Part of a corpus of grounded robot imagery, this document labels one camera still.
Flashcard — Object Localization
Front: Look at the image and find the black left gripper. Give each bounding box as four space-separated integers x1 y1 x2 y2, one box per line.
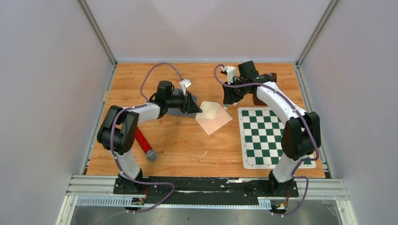
166 90 202 115

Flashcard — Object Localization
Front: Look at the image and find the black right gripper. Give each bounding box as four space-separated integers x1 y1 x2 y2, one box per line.
221 78 246 105

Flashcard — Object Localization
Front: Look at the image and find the grey envelope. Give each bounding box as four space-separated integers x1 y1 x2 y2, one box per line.
166 89 202 117

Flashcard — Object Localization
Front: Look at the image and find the cream pink envelope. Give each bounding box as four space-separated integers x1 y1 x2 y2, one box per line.
195 101 232 135

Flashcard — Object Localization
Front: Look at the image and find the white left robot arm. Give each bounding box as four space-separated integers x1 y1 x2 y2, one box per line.
97 79 202 194

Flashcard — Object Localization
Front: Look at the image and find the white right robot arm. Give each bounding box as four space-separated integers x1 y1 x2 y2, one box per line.
219 61 321 196

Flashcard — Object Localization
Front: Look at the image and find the wooden metronome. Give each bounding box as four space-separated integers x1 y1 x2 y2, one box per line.
252 72 278 106

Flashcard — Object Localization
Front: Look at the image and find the green white chessboard mat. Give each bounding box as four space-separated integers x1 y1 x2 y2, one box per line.
237 106 317 170

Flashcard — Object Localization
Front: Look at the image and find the red microphone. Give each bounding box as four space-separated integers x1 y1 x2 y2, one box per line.
135 128 158 162

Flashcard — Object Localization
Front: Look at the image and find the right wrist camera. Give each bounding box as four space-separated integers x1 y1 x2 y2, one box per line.
221 66 237 85

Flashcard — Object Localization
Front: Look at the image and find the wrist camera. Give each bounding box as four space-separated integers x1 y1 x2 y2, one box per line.
221 66 237 85
179 79 191 96

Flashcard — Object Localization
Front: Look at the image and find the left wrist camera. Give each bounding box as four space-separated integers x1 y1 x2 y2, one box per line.
179 79 191 96

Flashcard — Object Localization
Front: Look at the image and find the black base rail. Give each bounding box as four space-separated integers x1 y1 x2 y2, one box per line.
113 177 299 205

